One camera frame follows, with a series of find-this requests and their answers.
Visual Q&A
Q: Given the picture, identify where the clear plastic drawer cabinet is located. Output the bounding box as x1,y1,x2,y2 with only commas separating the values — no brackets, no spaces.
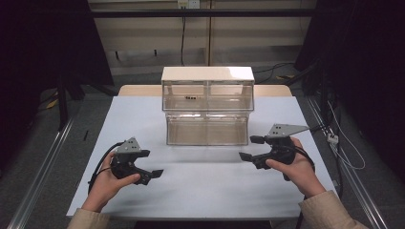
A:
160,66,256,147

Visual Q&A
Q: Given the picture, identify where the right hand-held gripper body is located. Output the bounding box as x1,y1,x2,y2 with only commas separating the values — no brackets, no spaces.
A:
252,123,310,182

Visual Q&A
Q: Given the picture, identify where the black curtain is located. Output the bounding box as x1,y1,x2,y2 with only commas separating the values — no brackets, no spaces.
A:
0,0,115,175
293,0,405,184

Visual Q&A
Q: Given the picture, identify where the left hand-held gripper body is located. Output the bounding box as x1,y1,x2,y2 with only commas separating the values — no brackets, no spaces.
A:
109,136,153,186

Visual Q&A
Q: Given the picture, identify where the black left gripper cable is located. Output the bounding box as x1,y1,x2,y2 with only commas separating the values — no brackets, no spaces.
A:
87,141,124,194

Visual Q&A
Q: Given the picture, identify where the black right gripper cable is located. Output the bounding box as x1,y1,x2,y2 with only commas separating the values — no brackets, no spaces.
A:
292,145,317,175

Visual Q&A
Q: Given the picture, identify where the person's left hand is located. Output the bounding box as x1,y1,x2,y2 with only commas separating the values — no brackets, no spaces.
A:
81,151,142,214

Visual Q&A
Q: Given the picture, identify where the white cable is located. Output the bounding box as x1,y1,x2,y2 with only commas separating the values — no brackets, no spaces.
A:
327,100,367,171

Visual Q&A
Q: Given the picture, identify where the black metal stand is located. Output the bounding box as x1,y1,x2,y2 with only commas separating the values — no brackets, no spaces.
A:
56,68,119,132

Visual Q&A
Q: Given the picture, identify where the person's right hand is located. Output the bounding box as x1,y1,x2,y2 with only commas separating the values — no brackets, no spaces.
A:
265,136,328,199

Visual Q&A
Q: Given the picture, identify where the wooden vertical strip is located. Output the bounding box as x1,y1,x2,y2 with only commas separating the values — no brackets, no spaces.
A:
206,0,214,67

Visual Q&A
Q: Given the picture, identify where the black hanging cable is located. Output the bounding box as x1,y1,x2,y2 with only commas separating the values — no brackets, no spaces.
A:
180,16,187,67

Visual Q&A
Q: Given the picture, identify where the black floor cable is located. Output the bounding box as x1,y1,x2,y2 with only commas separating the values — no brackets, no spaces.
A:
254,62,296,85

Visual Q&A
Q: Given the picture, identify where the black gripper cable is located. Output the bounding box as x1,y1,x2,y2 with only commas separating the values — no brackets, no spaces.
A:
87,141,124,194
292,145,317,175

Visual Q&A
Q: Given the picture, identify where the black horizontal metal bar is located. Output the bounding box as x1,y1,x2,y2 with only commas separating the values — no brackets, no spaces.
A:
90,9,319,19

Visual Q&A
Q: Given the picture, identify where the white wall outlet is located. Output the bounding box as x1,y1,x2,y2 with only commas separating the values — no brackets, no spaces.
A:
177,0,202,10

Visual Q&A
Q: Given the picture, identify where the aluminium floor rail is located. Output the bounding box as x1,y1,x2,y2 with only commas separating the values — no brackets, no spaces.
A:
305,95,389,229
7,116,76,229

